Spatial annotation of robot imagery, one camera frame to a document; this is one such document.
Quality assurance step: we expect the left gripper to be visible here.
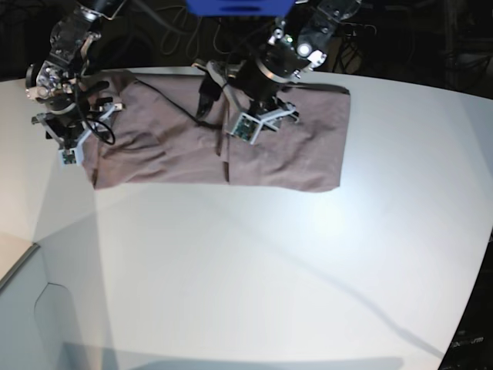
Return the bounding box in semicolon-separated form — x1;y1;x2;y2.
194;59;300;141

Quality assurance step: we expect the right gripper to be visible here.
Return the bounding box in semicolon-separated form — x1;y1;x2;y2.
32;98;125;151

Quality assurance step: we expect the mauve t-shirt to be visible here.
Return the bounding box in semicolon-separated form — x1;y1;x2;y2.
86;71;352;193

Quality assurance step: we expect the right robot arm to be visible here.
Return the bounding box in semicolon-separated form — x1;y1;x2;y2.
25;1;125;166

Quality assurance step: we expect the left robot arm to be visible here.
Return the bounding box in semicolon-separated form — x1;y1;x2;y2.
195;1;362;145

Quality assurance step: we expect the blue box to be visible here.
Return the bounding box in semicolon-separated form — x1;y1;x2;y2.
186;0;295;17

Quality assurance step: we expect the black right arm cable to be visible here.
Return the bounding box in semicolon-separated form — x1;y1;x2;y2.
75;72;116;146

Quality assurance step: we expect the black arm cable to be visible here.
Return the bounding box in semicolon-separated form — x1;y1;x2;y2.
75;72;116;146
134;76;224;132

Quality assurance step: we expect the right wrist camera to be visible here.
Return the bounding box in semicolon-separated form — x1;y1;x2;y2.
58;146;84;167

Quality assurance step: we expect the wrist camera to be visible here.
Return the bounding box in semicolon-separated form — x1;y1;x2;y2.
228;113;262;145
58;146;84;167

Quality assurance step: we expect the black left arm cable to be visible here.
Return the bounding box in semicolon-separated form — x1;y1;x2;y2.
134;76;224;132

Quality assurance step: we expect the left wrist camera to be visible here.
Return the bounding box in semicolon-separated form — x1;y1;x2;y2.
228;113;262;145

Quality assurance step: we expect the grey looped cable on floor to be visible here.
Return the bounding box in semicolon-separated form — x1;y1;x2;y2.
153;7;267;59

